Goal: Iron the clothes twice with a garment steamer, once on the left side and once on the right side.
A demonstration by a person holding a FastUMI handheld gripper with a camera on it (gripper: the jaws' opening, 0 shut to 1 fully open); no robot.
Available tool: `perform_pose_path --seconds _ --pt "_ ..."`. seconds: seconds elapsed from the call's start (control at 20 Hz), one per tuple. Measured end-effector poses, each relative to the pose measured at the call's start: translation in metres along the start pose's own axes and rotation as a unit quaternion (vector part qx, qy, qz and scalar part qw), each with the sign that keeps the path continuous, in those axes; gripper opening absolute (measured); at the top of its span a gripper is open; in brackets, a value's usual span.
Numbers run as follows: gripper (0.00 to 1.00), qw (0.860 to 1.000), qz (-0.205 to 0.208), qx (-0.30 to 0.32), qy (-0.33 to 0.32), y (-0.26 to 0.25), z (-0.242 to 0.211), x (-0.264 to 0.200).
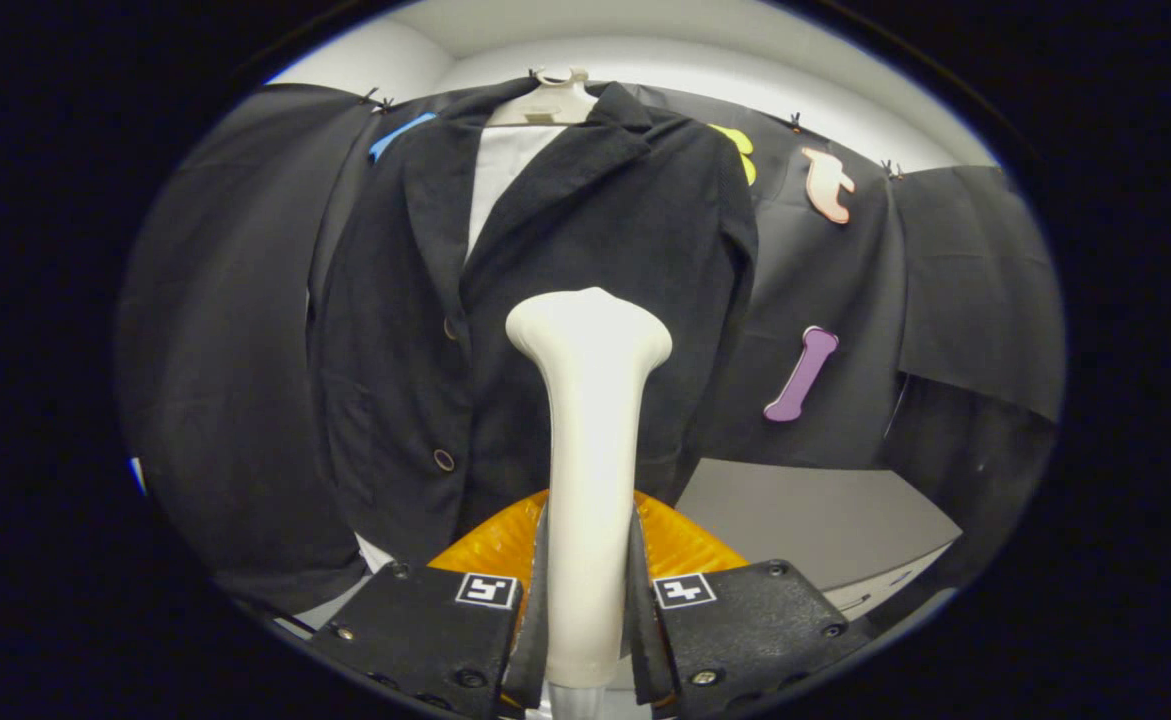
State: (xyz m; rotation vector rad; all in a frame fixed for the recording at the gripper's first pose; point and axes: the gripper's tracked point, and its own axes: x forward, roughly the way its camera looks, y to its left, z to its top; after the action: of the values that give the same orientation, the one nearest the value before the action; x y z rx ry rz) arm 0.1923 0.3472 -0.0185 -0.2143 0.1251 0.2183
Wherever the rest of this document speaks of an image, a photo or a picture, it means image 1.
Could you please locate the black backdrop cloth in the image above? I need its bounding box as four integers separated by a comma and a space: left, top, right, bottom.
115, 83, 1064, 611

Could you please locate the grey cabinet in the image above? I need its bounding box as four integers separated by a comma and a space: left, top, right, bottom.
675, 458, 964, 616

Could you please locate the black suit jacket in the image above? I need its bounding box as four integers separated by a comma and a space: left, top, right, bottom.
307, 80, 761, 571

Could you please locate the white garment steamer head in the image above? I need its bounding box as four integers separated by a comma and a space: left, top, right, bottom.
505, 287, 673, 691

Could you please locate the cream plastic clothes hanger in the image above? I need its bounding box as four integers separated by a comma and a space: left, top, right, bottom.
485, 67, 601, 128

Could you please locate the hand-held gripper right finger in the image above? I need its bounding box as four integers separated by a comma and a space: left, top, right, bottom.
630, 490, 871, 720

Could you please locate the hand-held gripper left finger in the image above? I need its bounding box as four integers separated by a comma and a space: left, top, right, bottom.
307, 490, 553, 720

